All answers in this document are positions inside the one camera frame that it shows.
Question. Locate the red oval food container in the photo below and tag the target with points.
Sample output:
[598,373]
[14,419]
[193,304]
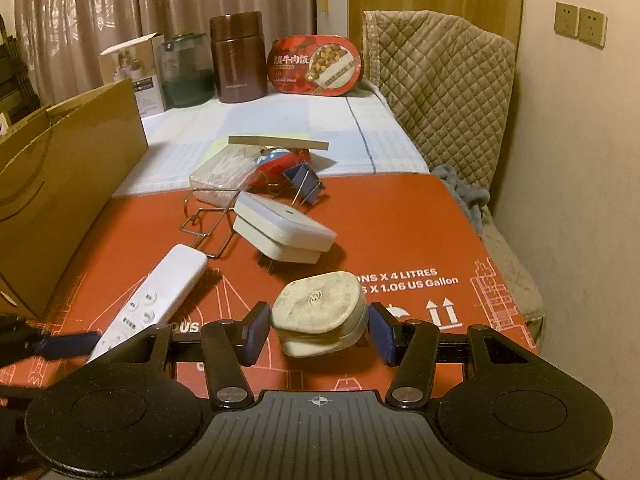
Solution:
[295,70]

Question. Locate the white power adapter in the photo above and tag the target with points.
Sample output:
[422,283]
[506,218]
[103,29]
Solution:
[280,220]

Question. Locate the glass jar with green lid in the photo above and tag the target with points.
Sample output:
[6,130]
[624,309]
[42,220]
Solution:
[185,75]

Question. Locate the white plug adapter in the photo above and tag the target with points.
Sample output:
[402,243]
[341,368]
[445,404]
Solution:
[315,300]

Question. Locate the beige quilted cover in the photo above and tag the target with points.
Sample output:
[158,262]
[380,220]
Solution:
[450,90]

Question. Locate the red printed cardboard sheet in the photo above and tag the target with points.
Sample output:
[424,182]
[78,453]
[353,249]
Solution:
[400,235]

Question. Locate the flat wooden stick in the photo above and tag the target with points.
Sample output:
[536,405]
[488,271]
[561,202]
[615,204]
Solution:
[280,142]

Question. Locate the brown patterned curtain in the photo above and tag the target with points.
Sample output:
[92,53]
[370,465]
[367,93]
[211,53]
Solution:
[100,10]

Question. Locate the blue-grey cloth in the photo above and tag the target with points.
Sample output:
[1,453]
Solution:
[465,195]

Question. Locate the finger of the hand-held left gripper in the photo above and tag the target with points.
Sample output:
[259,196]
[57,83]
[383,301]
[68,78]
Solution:
[17,395]
[65,344]

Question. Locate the red round toy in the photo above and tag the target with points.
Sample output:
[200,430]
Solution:
[275,165]

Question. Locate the beige wall socket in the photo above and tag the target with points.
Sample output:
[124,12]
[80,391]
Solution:
[592,27]
[567,20]

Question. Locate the brown thermos flask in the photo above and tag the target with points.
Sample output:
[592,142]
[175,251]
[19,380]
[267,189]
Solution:
[237,60]

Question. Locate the white product box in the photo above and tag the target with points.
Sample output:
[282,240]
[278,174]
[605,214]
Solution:
[145,85]

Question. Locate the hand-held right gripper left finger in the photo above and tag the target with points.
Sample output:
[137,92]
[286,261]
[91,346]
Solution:
[257,331]

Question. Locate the dark slatted rack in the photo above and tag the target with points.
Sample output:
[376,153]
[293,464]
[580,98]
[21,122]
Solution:
[17,70]

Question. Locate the brown cardboard box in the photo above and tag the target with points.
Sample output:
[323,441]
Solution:
[65,185]

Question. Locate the clear cotton swab box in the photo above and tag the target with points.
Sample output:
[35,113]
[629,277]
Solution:
[220,170]

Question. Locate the blue binder clip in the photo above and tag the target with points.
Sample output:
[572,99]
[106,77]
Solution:
[305,180]

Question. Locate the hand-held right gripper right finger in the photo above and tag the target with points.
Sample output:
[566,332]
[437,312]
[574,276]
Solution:
[380,335]

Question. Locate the white remote control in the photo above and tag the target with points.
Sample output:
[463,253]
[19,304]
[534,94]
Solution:
[160,285]

